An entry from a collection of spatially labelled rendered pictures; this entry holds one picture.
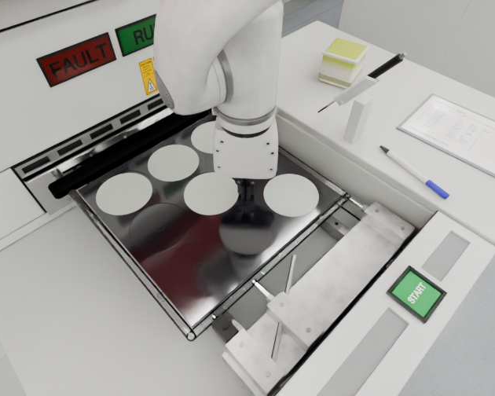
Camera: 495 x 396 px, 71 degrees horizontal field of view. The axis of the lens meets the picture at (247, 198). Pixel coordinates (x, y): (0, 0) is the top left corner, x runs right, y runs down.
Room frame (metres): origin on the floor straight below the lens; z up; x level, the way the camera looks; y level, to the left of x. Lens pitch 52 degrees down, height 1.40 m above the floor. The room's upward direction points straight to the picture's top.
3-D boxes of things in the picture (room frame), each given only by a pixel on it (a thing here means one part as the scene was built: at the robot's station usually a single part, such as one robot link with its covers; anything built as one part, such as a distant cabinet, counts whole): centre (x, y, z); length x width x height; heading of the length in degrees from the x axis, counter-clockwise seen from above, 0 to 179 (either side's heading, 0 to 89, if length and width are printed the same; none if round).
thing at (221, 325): (0.16, 0.03, 0.90); 0.04 x 0.02 x 0.03; 44
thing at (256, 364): (0.12, -0.01, 0.89); 0.08 x 0.03 x 0.03; 44
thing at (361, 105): (0.49, -0.18, 1.03); 0.06 x 0.04 x 0.13; 44
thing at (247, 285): (0.27, -0.05, 0.90); 0.38 x 0.01 x 0.01; 134
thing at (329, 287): (0.23, -0.12, 0.87); 0.36 x 0.08 x 0.03; 134
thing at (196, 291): (0.41, 0.07, 0.90); 0.34 x 0.34 x 0.01; 44
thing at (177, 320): (0.28, 0.20, 0.90); 0.37 x 0.01 x 0.01; 44
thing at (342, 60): (0.67, -0.20, 1.00); 0.07 x 0.07 x 0.07; 58
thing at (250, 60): (0.40, 0.01, 1.17); 0.09 x 0.08 x 0.13; 124
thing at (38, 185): (0.55, 0.23, 0.89); 0.44 x 0.02 x 0.10; 134
